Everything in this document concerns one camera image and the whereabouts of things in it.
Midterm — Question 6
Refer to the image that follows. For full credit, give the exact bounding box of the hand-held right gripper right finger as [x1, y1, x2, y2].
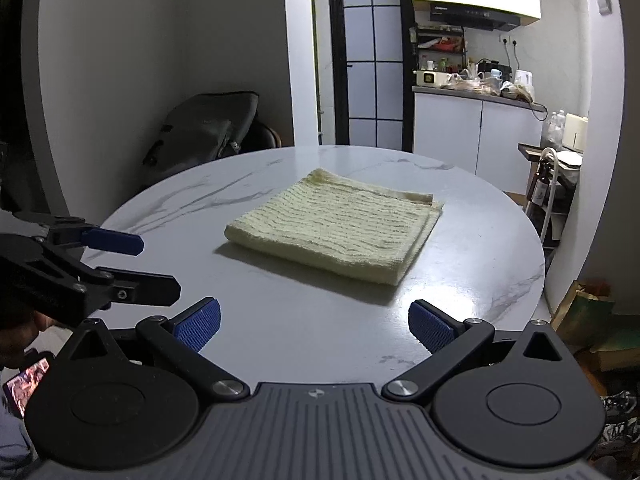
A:
[381, 299, 577, 404]

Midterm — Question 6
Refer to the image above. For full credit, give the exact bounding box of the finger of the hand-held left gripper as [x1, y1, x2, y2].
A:
[12, 211, 145, 257]
[64, 259, 182, 312]

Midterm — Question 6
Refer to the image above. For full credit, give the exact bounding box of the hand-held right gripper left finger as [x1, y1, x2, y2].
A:
[57, 297, 251, 404]

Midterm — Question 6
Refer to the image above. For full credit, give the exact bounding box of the pale green towel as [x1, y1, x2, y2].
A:
[224, 168, 445, 287]

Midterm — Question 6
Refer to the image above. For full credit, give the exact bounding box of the smartphone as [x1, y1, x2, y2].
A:
[2, 352, 56, 420]

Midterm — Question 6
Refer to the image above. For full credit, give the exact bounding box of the black backpack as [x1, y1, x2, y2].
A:
[141, 91, 261, 181]

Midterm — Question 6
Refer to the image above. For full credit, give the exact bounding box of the dark glass bottle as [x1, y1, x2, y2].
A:
[531, 162, 550, 206]

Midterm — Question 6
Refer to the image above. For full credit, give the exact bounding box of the dark round stool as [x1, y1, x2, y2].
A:
[250, 120, 282, 151]

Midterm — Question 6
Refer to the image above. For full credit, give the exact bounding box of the white metal trolley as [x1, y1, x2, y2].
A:
[517, 142, 584, 249]

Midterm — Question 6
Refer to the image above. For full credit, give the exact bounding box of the white kitchen cabinet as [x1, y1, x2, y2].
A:
[412, 85, 549, 196]

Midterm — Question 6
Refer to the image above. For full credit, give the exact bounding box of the black and white sneaker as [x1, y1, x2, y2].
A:
[597, 390, 639, 420]
[597, 418, 639, 447]

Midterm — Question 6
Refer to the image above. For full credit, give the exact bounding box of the clear plastic bottle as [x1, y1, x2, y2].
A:
[547, 110, 566, 149]

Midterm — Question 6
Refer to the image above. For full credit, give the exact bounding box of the cream countertop appliance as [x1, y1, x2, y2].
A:
[564, 112, 590, 154]

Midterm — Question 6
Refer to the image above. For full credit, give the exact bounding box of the clear plastic food bag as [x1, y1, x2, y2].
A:
[445, 72, 501, 96]

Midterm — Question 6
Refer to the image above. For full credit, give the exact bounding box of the white electric cooking pot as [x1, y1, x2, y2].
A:
[415, 69, 451, 87]

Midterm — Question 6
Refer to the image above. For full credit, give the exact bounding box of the black spice rack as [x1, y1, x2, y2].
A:
[415, 25, 467, 74]

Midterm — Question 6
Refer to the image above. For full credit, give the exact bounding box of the black-framed glass door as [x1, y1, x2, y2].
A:
[326, 0, 416, 154]

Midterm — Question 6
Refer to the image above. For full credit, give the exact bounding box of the black range hood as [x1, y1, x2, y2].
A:
[429, 1, 521, 32]

